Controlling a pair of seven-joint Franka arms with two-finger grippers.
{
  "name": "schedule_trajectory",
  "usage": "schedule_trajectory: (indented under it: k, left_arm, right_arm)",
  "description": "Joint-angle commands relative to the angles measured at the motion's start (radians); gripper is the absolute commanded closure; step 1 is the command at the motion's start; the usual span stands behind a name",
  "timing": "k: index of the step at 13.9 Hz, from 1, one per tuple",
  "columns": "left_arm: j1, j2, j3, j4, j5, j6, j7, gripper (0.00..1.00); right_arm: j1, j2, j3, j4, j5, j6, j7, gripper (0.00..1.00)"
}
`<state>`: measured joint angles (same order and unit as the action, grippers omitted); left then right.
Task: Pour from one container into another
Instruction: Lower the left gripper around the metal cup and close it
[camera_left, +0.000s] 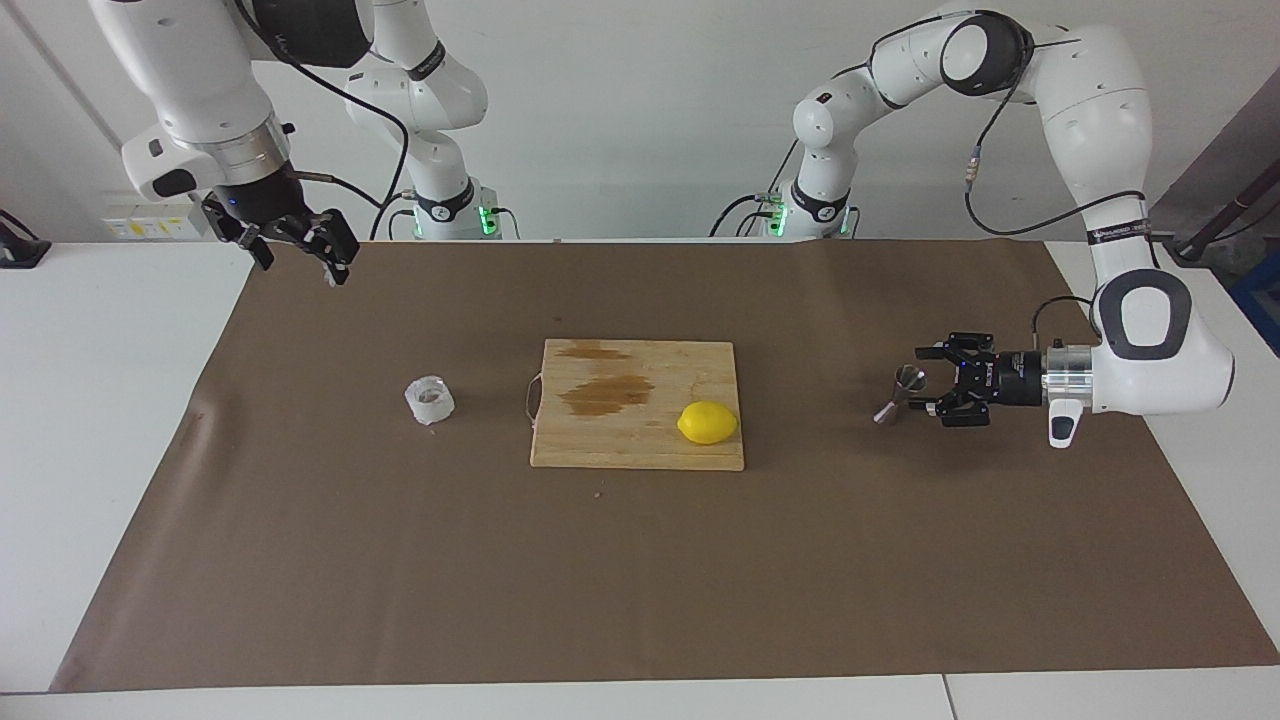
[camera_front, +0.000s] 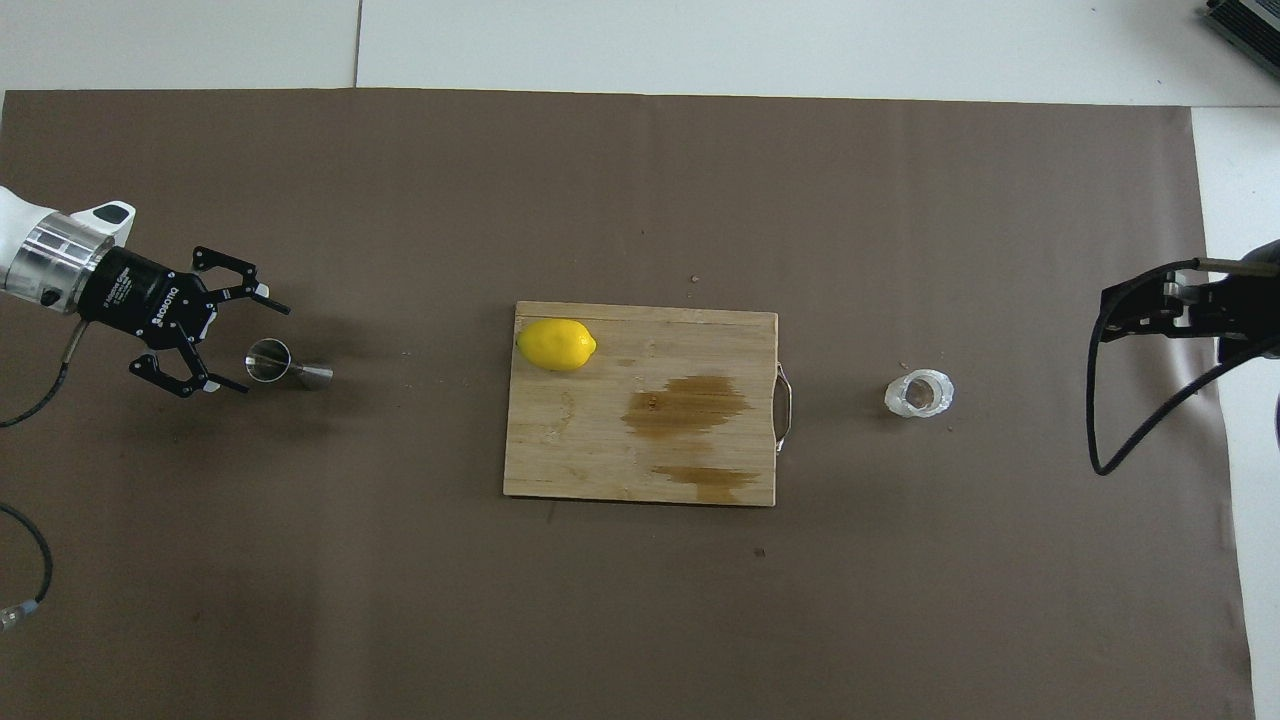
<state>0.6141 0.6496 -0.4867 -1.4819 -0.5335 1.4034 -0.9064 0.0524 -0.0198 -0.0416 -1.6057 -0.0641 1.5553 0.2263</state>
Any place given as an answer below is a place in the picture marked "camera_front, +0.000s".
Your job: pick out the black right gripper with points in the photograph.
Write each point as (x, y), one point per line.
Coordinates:
(1245, 300)

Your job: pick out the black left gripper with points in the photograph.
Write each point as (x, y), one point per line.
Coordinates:
(150, 300)

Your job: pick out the steel double jigger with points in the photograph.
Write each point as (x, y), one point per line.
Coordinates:
(268, 361)

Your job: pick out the small clear glass cup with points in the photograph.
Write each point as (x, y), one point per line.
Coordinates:
(900, 395)

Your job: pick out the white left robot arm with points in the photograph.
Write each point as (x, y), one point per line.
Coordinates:
(50, 255)

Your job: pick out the black ribbed device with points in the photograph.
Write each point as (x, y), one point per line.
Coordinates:
(1250, 25)

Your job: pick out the brown paper table mat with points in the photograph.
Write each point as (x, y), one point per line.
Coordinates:
(400, 600)

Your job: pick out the yellow lemon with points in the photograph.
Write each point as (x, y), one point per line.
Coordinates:
(555, 345)

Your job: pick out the wooden cutting board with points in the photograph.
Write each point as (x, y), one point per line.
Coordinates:
(600, 440)

